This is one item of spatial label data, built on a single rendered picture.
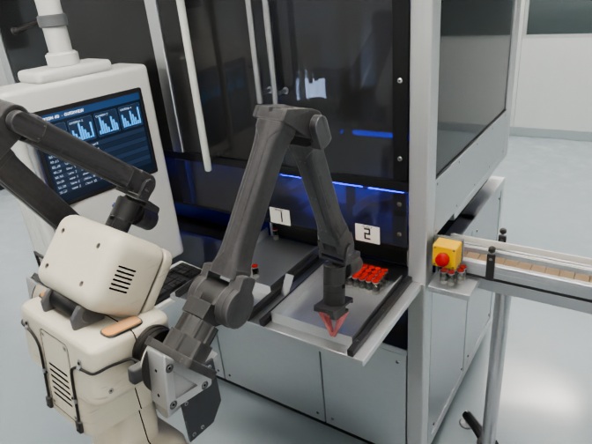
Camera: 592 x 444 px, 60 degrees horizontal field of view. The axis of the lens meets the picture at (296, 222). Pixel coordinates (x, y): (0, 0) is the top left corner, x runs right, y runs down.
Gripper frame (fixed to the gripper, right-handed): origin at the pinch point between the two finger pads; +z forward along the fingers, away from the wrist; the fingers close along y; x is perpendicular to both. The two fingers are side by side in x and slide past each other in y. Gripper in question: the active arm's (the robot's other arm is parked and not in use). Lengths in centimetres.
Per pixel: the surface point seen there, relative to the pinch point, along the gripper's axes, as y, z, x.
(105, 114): 1, -53, 88
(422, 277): 36.7, -6.1, -10.8
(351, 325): 9.3, 1.4, -0.9
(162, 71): 26, -67, 86
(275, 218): 35, -17, 43
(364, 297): 23.1, -1.2, 2.1
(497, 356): 57, 25, -32
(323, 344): -0.8, 3.5, 2.3
